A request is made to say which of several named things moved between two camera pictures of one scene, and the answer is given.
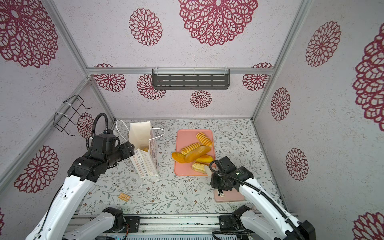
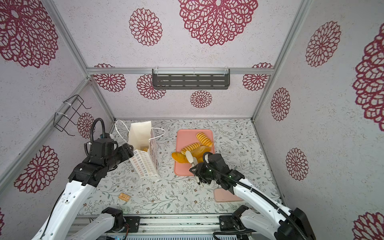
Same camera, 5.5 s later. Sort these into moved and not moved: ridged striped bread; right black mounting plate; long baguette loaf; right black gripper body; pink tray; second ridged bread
Moved: right black gripper body; long baguette loaf
Not moved: pink tray; right black mounting plate; ridged striped bread; second ridged bread
